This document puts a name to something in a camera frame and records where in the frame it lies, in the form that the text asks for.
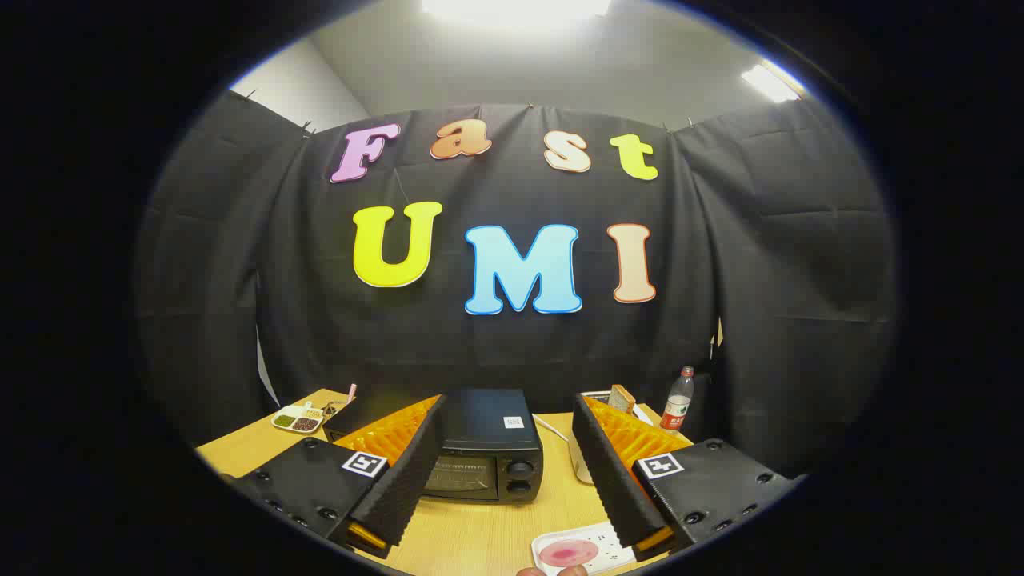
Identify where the small ceiling light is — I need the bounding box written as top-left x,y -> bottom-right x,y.
740,62 -> 805,103

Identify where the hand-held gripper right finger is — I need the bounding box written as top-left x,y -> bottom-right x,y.
571,392 -> 805,561

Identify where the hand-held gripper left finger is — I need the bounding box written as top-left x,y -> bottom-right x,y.
232,394 -> 449,559

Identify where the white square plate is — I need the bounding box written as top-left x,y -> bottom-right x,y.
531,522 -> 637,576

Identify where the pink ham slice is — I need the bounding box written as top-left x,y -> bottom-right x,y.
538,539 -> 599,567

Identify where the black toaster oven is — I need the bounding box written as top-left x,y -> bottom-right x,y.
322,389 -> 545,503

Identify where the large ceiling light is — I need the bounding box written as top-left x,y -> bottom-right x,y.
422,0 -> 613,21

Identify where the clear plastic water bottle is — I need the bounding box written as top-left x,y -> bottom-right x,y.
661,366 -> 695,433

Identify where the white divided bean dish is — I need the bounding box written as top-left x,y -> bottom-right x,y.
270,402 -> 325,434

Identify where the white toaster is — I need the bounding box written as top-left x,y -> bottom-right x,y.
566,390 -> 653,486

